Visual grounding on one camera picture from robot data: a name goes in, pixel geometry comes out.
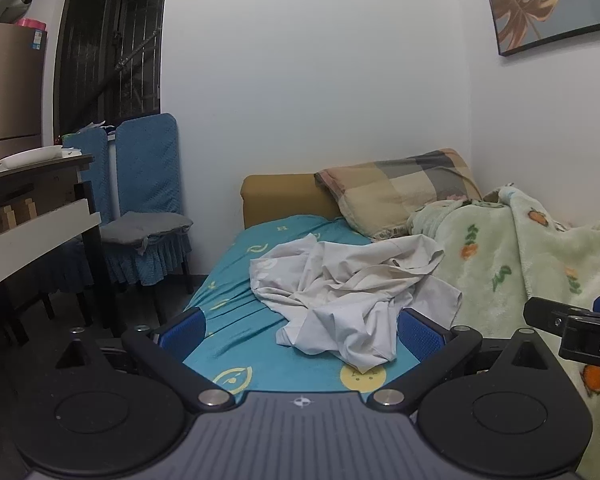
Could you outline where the grey seat cushion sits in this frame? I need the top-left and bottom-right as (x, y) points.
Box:
(100, 211), (195, 256)

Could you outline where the dark barred window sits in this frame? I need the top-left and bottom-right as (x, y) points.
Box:
(55, 0), (171, 136)

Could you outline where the green fleece printed blanket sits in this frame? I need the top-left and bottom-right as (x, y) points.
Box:
(407, 185), (600, 480)

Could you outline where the leaf wall picture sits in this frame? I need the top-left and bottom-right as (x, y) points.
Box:
(478, 0), (600, 58)

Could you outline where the pile of papers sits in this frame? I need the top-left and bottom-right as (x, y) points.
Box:
(61, 120), (119, 142)

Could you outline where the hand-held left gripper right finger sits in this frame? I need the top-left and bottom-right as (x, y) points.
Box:
(365, 308), (566, 416)

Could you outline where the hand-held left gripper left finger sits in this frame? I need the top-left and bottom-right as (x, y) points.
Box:
(55, 307), (238, 414)

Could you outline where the dining table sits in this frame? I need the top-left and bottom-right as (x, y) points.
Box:
(0, 152), (127, 346)

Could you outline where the white shirt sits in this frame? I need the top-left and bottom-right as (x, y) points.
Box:
(249, 233), (464, 375)

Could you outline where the bed with teal printed sheet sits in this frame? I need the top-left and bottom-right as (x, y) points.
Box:
(182, 215), (417, 408)

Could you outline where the beige refrigerator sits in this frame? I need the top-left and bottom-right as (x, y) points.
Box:
(0, 22), (48, 166)

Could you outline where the blue covered chair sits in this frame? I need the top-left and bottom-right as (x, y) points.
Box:
(100, 112), (195, 323)
(40, 127), (114, 321)

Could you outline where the mustard headboard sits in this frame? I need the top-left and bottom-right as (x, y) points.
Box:
(240, 174), (346, 231)

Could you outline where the plaid pillow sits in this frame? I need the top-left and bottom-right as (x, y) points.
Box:
(314, 148), (484, 241)

